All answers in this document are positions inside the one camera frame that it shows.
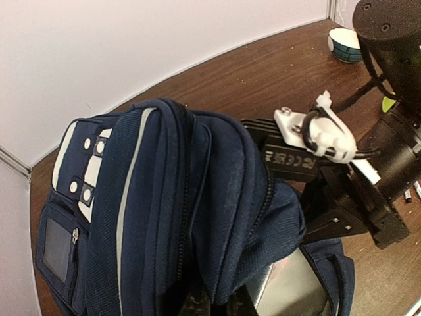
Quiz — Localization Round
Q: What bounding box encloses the navy blue backpack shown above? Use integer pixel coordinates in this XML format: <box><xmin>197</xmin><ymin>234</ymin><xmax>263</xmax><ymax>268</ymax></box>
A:
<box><xmin>36</xmin><ymin>99</ymin><xmax>355</xmax><ymax>315</ymax></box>

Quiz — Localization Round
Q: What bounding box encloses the white teal bowl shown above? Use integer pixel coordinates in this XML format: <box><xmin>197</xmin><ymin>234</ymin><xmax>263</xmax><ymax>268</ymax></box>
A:
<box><xmin>328</xmin><ymin>28</ymin><xmax>362</xmax><ymax>63</ymax></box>

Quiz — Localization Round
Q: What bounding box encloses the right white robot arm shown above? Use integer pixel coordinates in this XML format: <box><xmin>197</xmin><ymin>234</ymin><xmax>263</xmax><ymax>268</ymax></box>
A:
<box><xmin>301</xmin><ymin>1</ymin><xmax>420</xmax><ymax>249</ymax></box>

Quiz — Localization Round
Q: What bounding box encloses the dark blue hardcover notebook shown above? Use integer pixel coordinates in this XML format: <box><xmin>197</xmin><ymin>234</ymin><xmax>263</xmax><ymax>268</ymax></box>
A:
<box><xmin>247</xmin><ymin>249</ymin><xmax>332</xmax><ymax>315</ymax></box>

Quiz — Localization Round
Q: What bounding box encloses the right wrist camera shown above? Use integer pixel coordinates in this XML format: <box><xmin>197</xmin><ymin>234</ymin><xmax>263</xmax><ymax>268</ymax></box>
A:
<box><xmin>239</xmin><ymin>90</ymin><xmax>381</xmax><ymax>182</ymax></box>

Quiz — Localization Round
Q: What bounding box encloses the aluminium corner post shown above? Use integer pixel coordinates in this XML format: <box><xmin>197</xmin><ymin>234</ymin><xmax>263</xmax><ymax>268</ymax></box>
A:
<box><xmin>0</xmin><ymin>146</ymin><xmax>32</xmax><ymax>182</ymax></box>
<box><xmin>327</xmin><ymin>0</ymin><xmax>347</xmax><ymax>25</ymax></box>

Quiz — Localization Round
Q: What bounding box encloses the right aluminium corner post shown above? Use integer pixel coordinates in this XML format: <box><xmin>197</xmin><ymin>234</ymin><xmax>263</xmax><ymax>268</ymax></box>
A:
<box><xmin>327</xmin><ymin>0</ymin><xmax>347</xmax><ymax>25</ymax></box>

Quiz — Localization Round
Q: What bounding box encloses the green plate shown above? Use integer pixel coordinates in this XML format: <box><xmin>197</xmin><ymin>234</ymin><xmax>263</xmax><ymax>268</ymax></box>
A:
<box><xmin>382</xmin><ymin>96</ymin><xmax>397</xmax><ymax>113</ymax></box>

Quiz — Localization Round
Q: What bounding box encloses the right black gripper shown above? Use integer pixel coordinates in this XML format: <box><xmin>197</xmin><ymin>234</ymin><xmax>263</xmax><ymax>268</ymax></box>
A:
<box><xmin>301</xmin><ymin>166</ymin><xmax>410</xmax><ymax>249</ymax></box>

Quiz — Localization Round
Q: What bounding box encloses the left aluminium corner post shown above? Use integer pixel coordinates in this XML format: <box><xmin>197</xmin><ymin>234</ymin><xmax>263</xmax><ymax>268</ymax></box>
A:
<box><xmin>0</xmin><ymin>146</ymin><xmax>32</xmax><ymax>182</ymax></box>

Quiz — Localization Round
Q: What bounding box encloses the black marker pen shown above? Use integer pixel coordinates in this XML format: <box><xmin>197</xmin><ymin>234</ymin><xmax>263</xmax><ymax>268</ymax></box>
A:
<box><xmin>404</xmin><ymin>189</ymin><xmax>412</xmax><ymax>204</ymax></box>

